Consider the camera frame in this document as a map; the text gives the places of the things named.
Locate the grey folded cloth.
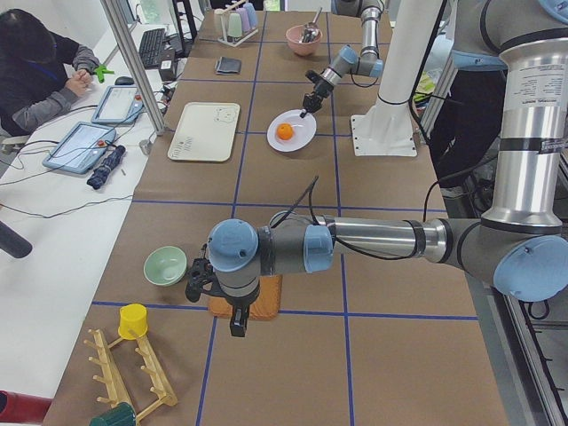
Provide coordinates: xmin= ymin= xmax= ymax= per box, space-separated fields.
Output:
xmin=215 ymin=57 xmax=241 ymax=75

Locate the folded dark blue umbrella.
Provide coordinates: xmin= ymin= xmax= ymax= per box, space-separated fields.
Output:
xmin=87 ymin=146 xmax=126 ymax=190

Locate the black keyboard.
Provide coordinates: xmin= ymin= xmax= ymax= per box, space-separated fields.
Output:
xmin=138 ymin=28 xmax=166 ymax=69

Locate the yellow cup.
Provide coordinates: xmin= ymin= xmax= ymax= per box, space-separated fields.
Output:
xmin=118 ymin=304 xmax=148 ymax=340

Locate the aluminium frame post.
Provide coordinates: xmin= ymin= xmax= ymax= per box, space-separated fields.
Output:
xmin=100 ymin=0 xmax=166 ymax=136

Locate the black computer mouse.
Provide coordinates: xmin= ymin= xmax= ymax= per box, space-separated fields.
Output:
xmin=114 ymin=76 xmax=135 ymax=86

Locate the orange mandarin fruit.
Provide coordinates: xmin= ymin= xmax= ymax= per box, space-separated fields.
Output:
xmin=276 ymin=122 xmax=294 ymax=140

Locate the metal scoop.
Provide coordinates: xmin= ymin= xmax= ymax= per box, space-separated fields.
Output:
xmin=301 ymin=7 xmax=322 ymax=43

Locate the blue teach pendant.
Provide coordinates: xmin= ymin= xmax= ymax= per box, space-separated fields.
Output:
xmin=91 ymin=85 xmax=144 ymax=125
xmin=43 ymin=122 xmax=116 ymax=174

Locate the cream bear serving tray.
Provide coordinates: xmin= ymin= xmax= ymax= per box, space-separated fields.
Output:
xmin=168 ymin=102 xmax=241 ymax=162

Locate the white wire cup rack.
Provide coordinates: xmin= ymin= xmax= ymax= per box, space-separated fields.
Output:
xmin=214 ymin=0 xmax=258 ymax=47

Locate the wooden cutting board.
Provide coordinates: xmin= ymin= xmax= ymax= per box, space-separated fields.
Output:
xmin=208 ymin=275 xmax=282 ymax=320

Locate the blue teach pendant far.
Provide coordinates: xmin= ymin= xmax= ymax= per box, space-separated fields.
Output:
xmin=91 ymin=85 xmax=144 ymax=125

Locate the purple cup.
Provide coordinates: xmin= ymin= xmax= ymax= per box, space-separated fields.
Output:
xmin=243 ymin=3 xmax=258 ymax=29

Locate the light green bowl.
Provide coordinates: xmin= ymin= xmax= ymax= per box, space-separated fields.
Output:
xmin=143 ymin=246 xmax=187 ymax=287

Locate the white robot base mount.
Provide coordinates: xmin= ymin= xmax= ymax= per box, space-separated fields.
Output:
xmin=351 ymin=0 xmax=445 ymax=157

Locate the pink bowl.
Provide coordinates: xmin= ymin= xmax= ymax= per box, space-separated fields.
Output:
xmin=285 ymin=25 xmax=322 ymax=57

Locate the pale green cup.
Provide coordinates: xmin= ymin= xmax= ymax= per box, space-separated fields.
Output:
xmin=227 ymin=12 xmax=243 ymax=43

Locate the blue teach pendant near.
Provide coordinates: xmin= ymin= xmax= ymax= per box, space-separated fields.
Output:
xmin=43 ymin=122 xmax=116 ymax=174

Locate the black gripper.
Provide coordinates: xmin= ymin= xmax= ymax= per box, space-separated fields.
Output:
xmin=300 ymin=70 xmax=334 ymax=118
xmin=185 ymin=243 xmax=253 ymax=337

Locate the dark green cup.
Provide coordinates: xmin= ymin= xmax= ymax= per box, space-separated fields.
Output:
xmin=89 ymin=402 xmax=137 ymax=426

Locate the white round plate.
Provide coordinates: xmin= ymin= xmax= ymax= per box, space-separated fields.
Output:
xmin=266 ymin=109 xmax=317 ymax=153

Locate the wooden peg rack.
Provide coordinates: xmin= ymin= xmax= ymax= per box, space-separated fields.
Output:
xmin=83 ymin=328 xmax=178 ymax=425

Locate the seated person at desk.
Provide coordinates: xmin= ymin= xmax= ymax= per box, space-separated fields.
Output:
xmin=1 ymin=9 xmax=100 ymax=137

